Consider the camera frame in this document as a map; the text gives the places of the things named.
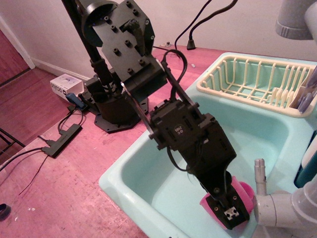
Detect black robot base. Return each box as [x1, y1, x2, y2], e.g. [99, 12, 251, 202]
[79, 70, 141, 133]

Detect pink plastic cup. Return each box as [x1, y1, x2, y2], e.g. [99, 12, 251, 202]
[200, 177, 255, 230]

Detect black power cable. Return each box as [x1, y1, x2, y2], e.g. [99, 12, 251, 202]
[174, 0, 213, 50]

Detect grey lamp head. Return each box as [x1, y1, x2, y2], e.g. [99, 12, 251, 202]
[275, 0, 317, 41]

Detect blue clamp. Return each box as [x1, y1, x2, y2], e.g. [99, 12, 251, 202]
[65, 93, 88, 111]

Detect white cardboard box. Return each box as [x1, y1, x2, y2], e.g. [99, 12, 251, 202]
[50, 74, 84, 101]

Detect dark round object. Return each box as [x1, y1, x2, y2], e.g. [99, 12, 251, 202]
[0, 203, 11, 221]

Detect teal toy sink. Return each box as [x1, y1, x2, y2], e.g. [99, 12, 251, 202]
[98, 52, 317, 238]

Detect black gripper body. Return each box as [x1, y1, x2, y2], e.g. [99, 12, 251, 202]
[150, 100, 236, 201]

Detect dark teal bottle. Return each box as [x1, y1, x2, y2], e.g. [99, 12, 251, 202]
[294, 130, 317, 188]

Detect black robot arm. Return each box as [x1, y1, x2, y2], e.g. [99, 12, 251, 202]
[63, 0, 252, 230]

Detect purple utensils in rack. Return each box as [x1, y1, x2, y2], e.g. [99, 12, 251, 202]
[297, 67, 317, 114]

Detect cream dish rack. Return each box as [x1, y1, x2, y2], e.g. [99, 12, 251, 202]
[196, 53, 317, 118]

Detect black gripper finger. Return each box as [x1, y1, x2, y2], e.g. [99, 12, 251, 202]
[206, 185, 250, 230]

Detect black gooseneck cable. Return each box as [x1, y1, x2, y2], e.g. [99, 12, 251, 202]
[186, 0, 238, 51]

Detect black usb hub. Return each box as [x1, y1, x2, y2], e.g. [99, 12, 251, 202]
[38, 124, 82, 158]

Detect beige toy faucet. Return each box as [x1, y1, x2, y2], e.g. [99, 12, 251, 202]
[253, 159, 317, 238]

